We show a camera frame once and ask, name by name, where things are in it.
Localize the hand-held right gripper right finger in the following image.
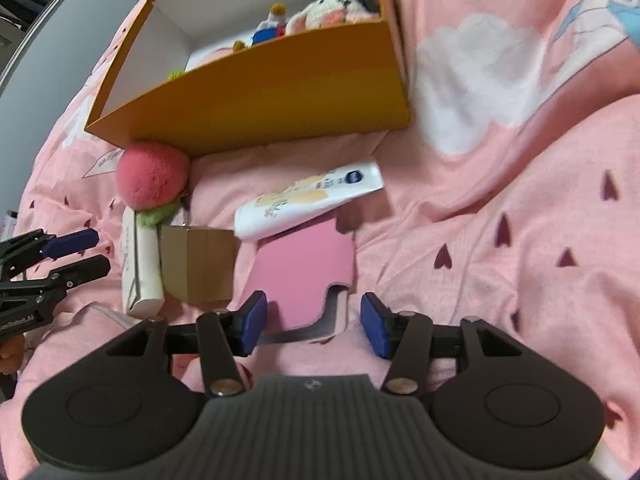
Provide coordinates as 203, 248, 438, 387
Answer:
360, 291, 523, 395

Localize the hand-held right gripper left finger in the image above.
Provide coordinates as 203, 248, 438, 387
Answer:
107, 290, 268, 398

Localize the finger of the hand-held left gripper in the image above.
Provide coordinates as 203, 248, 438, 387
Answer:
0, 228, 100, 281
0, 254, 112, 306

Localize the white slim box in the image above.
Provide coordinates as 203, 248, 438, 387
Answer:
121, 207, 166, 318

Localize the small brown cardboard box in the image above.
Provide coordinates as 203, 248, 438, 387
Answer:
159, 225, 242, 305

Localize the pink green plush ball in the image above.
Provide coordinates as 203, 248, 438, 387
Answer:
115, 141, 193, 231

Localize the white lotion tube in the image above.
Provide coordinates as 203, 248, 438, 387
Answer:
234, 160, 385, 242

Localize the orange cardboard box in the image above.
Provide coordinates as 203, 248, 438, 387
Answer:
84, 0, 413, 158

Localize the person's left hand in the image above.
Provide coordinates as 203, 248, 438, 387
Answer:
0, 334, 26, 376

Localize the pink printed blanket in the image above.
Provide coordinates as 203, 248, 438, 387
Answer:
0, 0, 640, 480

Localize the blue white duck doll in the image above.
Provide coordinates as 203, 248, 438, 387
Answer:
231, 3, 290, 53

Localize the white crochet bunny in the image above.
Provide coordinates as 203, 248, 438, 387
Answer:
285, 0, 381, 36

